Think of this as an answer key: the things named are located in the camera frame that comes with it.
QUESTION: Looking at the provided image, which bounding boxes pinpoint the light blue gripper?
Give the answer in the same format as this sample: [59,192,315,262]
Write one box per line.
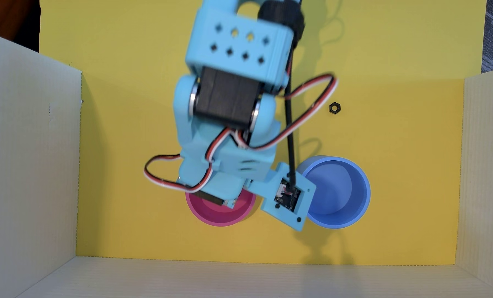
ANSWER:
[176,124,281,208]

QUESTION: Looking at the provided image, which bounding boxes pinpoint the pink round box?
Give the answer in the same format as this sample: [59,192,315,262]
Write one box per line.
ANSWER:
[185,188,257,227]

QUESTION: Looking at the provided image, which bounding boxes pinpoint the blue round box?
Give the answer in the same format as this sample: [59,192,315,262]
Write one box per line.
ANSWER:
[294,155,372,229]

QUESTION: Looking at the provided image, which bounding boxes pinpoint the white corrugated cardboard box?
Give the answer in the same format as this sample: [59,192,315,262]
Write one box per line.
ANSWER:
[0,29,493,298]

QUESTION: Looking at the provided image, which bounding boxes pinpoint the yellow paper mat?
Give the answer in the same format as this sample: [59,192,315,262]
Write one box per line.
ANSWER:
[39,0,487,266]

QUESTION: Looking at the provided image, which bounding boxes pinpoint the dark brown furniture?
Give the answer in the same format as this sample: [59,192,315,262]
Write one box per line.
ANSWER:
[0,0,42,53]

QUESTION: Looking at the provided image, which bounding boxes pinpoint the black camera cable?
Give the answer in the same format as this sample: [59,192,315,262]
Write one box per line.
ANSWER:
[257,0,306,196]

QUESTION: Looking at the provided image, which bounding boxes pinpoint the red white black servo cable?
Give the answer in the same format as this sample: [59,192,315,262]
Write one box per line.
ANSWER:
[233,73,339,152]
[144,127,235,194]

